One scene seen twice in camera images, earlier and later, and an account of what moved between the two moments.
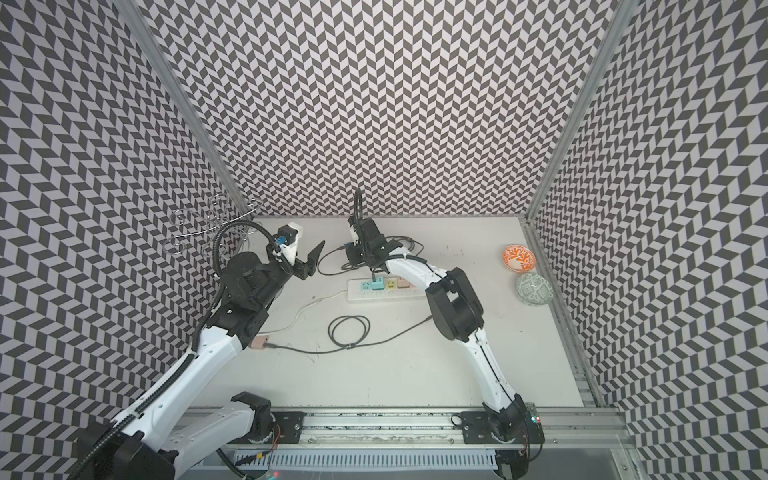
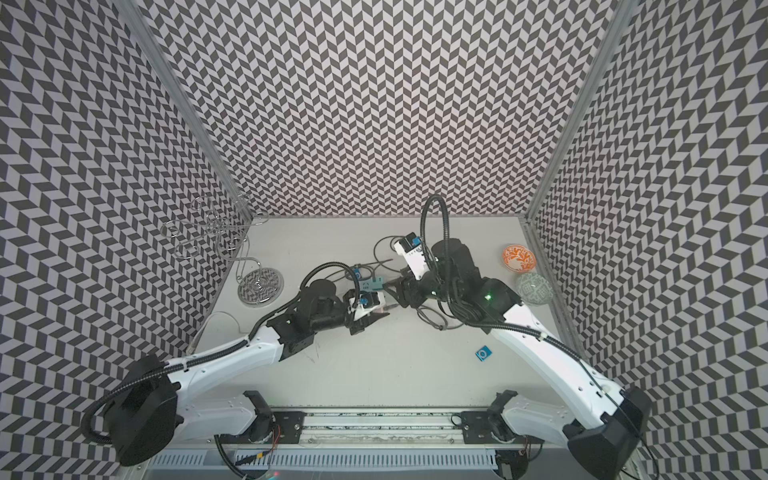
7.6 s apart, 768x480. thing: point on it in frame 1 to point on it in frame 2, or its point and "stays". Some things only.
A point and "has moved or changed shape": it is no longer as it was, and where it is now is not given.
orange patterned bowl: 518,258 stays
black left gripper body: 285,271 to 356,326
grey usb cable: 337,273 to 350,277
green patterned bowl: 534,289 stays
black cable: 346,334 has moved or changed shape
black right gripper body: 358,253 to 419,291
